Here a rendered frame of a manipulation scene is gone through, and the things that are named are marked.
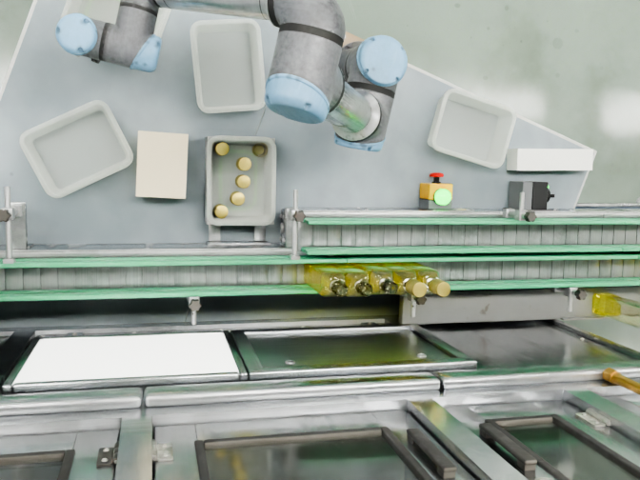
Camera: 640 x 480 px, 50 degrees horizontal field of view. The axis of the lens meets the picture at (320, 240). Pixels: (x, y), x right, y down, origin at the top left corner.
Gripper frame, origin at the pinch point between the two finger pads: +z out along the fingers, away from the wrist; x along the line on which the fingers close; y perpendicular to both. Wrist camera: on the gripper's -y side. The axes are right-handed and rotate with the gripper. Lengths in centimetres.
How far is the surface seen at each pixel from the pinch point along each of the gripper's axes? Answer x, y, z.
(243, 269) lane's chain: 39, -48, -11
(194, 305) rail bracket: 47, -38, -25
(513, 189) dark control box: -3, -116, 4
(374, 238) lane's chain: 22, -78, -9
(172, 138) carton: 15.4, -21.6, -2.8
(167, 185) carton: 26.7, -23.9, -4.2
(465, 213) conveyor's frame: 8, -100, -7
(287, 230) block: 27, -55, -10
